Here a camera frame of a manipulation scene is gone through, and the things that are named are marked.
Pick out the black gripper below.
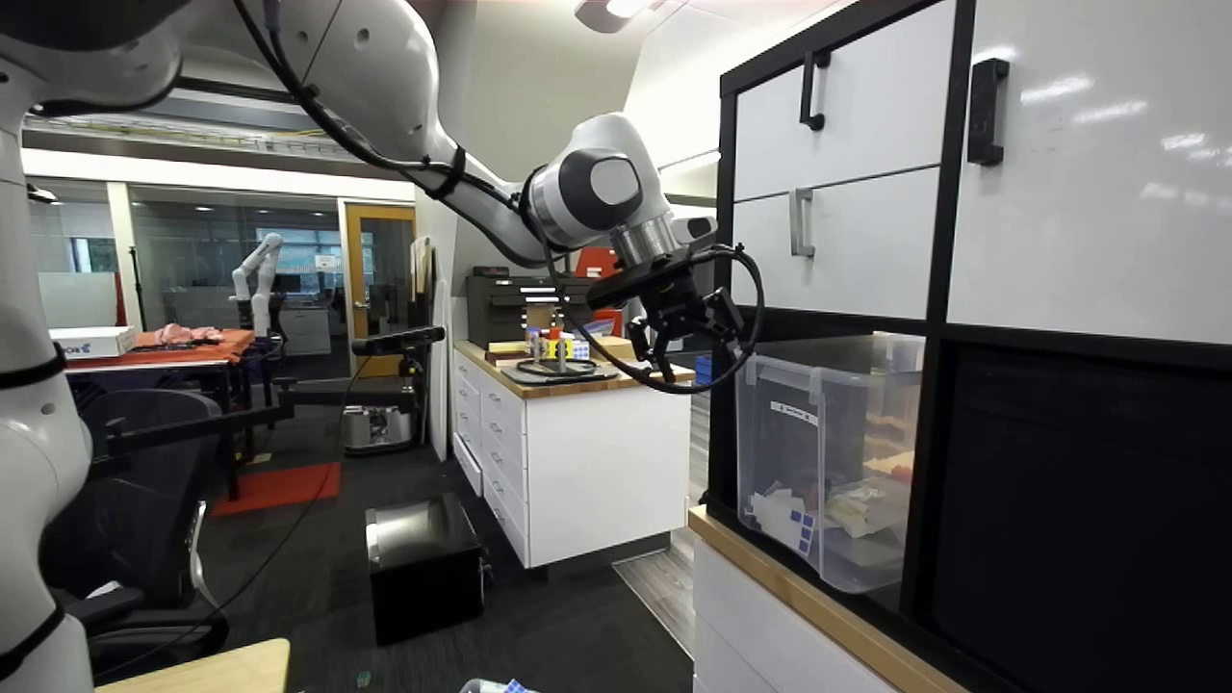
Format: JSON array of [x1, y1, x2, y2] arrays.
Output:
[[627, 265, 748, 376]]

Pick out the clear plastic storage container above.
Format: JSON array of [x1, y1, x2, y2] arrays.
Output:
[[731, 328, 928, 596]]

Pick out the red object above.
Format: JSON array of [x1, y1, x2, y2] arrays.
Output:
[[569, 243, 631, 340]]

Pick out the small colourful bottles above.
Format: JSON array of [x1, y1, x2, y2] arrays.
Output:
[[534, 321, 577, 371]]

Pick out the round black tray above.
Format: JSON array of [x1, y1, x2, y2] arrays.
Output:
[[498, 355, 622, 390]]

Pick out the white drawer cabinet wood top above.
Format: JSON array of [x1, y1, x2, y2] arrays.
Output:
[[446, 340, 698, 575]]

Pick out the black printer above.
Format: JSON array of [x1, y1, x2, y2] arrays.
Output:
[[460, 262, 569, 346]]

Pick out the white shelf cabinet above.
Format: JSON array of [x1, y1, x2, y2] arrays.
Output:
[[708, 0, 1232, 693]]

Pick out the low white base cabinet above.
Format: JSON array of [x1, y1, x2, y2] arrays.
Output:
[[686, 505, 969, 693]]

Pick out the ceiling light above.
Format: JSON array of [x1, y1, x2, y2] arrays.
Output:
[[572, 0, 662, 38]]

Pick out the white floor device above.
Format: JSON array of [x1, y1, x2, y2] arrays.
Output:
[[338, 401, 414, 455]]

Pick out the black box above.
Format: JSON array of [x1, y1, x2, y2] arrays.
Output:
[[362, 496, 487, 648]]

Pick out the white cabinet door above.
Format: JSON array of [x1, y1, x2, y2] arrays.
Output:
[[947, 0, 1232, 346]]

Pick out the red floor mat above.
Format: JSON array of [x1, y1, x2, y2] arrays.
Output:
[[209, 457, 345, 524]]

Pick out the red covered table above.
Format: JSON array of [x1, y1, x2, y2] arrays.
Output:
[[48, 328, 270, 505]]

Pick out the black office chair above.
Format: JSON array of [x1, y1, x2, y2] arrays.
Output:
[[33, 383, 240, 687]]

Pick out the light wooden table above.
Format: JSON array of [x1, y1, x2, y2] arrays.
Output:
[[93, 636, 296, 693]]

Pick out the white flat box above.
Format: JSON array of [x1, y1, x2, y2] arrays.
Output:
[[47, 325, 138, 366]]

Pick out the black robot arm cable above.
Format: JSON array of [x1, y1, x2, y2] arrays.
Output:
[[226, 0, 770, 397]]

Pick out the white drawer grey handle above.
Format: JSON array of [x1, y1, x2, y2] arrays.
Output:
[[727, 165, 944, 325]]

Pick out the white drawer black handle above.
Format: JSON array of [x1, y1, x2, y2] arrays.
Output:
[[731, 0, 960, 203]]

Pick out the black door handle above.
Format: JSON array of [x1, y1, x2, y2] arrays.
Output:
[[965, 53, 1011, 168]]

